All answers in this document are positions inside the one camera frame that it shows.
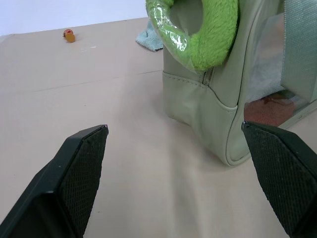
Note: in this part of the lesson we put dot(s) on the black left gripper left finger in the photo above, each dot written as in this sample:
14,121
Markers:
67,183

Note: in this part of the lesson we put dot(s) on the light blue towel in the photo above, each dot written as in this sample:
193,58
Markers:
151,38

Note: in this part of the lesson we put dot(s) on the small orange red toy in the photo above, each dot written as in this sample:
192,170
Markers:
69,36

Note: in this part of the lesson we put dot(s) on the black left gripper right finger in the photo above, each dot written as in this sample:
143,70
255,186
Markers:
284,173

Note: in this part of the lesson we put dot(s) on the beige zippered pouch bag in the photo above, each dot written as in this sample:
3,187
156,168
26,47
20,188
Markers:
210,104

